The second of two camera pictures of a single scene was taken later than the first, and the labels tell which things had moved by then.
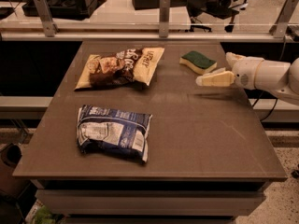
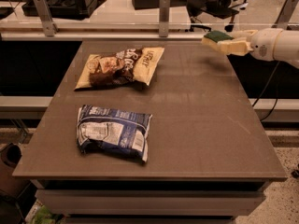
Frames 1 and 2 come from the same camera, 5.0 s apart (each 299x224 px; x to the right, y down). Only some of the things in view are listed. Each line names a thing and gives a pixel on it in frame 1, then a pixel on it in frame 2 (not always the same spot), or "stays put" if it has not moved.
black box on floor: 77,6 stays put
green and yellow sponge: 198,62 -> 212,38
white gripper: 246,71 -> 261,46
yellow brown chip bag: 120,68 stays put
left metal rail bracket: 50,28 stays put
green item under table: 45,216 stays put
